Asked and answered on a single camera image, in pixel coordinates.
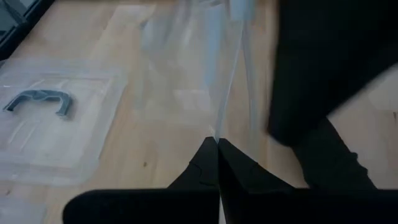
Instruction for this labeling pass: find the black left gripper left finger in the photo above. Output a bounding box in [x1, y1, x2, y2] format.
[62, 136, 220, 224]

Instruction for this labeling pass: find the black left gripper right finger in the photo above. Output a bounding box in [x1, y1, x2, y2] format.
[219, 139, 398, 224]

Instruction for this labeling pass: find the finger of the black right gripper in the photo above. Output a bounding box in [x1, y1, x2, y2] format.
[269, 62, 368, 147]

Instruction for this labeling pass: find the clear plastic bag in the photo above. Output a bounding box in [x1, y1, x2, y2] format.
[133, 0, 259, 144]

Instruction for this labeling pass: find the clear bin lid grey handle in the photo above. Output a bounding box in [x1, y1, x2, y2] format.
[0, 57, 128, 187]

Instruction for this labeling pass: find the black table edge frame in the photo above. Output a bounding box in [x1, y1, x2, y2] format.
[0, 0, 56, 62]

